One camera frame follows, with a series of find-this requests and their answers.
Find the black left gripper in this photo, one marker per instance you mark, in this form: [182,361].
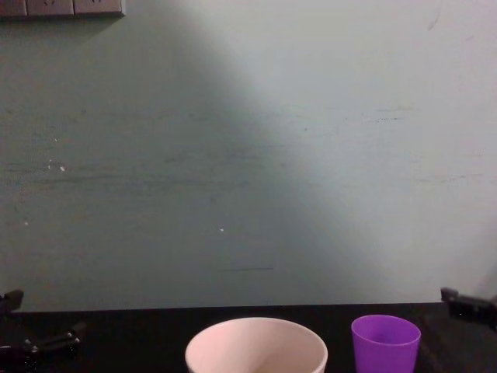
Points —
[9,359]

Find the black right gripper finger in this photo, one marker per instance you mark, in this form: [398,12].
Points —
[471,307]

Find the pale pink cup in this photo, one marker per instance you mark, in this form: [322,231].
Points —
[233,342]

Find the black table cloth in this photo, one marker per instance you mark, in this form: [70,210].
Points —
[147,342]

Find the purple plastic cup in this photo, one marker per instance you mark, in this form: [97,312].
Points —
[384,353]

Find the grey wall socket plate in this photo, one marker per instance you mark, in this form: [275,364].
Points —
[11,7]
[99,6]
[50,7]

